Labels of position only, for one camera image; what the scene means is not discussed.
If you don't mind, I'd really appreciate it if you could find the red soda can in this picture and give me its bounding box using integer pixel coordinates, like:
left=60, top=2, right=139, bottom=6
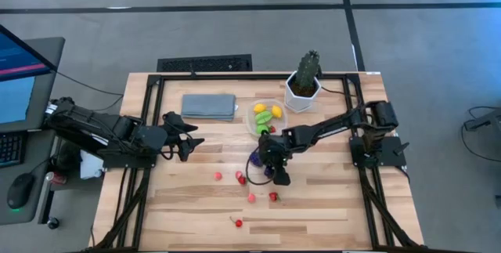
left=45, top=171, right=67, bottom=186

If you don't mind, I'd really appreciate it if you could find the black floor vent grille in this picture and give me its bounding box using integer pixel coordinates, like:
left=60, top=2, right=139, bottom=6
left=156, top=53, right=254, bottom=73

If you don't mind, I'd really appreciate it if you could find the black aluminium table frame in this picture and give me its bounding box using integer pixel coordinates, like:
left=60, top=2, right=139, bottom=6
left=89, top=71, right=422, bottom=252

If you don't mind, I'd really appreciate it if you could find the computer monitor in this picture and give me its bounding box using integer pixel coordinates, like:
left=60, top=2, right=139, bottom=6
left=0, top=23, right=58, bottom=127

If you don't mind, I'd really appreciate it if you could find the grey computer desk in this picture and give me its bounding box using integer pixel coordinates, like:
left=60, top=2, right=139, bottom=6
left=0, top=36, right=66, bottom=226

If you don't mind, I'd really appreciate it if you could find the black keyboard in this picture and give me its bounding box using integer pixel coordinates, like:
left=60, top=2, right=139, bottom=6
left=0, top=130, right=27, bottom=168

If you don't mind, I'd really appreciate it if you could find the grey stand leg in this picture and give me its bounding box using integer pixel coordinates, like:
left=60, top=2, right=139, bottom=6
left=465, top=107, right=501, bottom=132

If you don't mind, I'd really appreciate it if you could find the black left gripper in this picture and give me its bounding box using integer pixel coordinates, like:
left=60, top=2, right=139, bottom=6
left=136, top=110, right=205, bottom=162

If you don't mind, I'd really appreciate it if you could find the folded grey cloth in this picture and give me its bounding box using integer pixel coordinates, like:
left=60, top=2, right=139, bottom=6
left=180, top=93, right=239, bottom=122

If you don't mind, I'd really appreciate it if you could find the black monitor cable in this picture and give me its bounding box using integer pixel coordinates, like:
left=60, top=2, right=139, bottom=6
left=54, top=69, right=124, bottom=97

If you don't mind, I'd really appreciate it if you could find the black computer mouse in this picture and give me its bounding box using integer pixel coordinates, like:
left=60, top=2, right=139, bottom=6
left=6, top=172, right=35, bottom=210

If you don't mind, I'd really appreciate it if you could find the white hexagonal plant pot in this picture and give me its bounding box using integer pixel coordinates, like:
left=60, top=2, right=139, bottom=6
left=283, top=70, right=323, bottom=113

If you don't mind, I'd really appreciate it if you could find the clear plastic tupperware container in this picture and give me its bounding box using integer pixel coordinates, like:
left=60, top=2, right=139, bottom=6
left=245, top=98, right=290, bottom=139

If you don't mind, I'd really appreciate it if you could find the green cactus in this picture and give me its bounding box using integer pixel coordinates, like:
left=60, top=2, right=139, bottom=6
left=294, top=49, right=321, bottom=89

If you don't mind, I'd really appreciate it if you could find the black power cable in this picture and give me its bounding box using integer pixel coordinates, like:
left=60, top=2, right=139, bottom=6
left=320, top=86, right=359, bottom=99

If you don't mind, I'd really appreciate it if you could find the black floor cable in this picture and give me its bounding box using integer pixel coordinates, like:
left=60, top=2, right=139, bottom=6
left=460, top=106, right=501, bottom=164

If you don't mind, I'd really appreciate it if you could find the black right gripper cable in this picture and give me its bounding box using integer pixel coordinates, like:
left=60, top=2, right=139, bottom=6
left=245, top=146, right=275, bottom=186

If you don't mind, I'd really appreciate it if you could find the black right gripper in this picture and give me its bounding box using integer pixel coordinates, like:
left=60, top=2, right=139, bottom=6
left=258, top=133, right=293, bottom=186

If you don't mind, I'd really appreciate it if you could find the green toy leaf vegetable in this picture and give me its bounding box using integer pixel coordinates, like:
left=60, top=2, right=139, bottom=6
left=254, top=110, right=274, bottom=125

